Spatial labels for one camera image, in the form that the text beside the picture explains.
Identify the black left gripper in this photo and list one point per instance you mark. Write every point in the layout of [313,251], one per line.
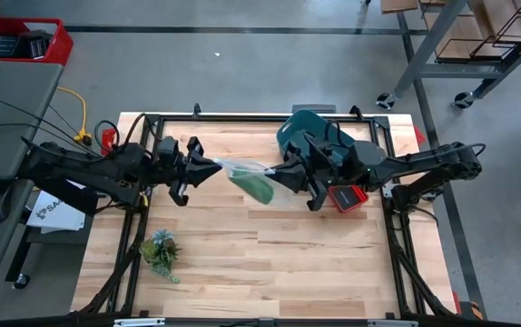
[174,175]

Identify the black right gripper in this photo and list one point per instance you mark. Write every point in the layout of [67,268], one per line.
[333,163]

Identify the clear plastic bag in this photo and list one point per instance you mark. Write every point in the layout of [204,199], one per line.
[238,165]

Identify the green elastic bandage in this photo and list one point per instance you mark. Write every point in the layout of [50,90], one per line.
[256,188]

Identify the teal plastic bin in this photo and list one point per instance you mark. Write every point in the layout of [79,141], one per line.
[301,125]

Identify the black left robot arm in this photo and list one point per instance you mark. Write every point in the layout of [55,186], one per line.
[83,168]

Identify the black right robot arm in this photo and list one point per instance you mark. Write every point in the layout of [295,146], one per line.
[424,161]

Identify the red plastic tray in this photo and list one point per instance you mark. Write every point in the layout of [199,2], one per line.
[347,197]

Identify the artificial succulent plant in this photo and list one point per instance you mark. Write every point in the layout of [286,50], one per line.
[160,252]

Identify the red plastic tab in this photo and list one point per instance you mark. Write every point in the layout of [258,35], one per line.
[108,138]
[419,136]

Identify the black caster wheel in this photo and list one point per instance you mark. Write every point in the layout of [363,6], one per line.
[385,101]
[464,100]

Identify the white printed paper sheet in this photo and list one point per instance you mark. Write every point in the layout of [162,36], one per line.
[56,218]

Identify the red plastic crate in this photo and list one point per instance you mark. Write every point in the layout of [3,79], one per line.
[61,50]

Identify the grey metal cart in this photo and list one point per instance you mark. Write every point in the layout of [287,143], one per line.
[430,43]

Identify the grey desk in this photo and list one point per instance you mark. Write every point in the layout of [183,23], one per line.
[6,100]

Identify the black electronic box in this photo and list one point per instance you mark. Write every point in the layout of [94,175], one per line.
[2,46]
[36,45]

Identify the brown cardboard box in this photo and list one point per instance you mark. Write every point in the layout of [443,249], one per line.
[460,32]

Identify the orange and black block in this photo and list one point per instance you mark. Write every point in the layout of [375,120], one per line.
[469,309]

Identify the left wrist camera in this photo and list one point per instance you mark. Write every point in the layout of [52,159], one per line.
[168,152]

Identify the black metal table frame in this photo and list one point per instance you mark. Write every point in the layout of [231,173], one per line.
[265,119]

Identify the silver metal bracket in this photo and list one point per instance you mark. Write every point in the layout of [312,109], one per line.
[392,323]
[140,323]

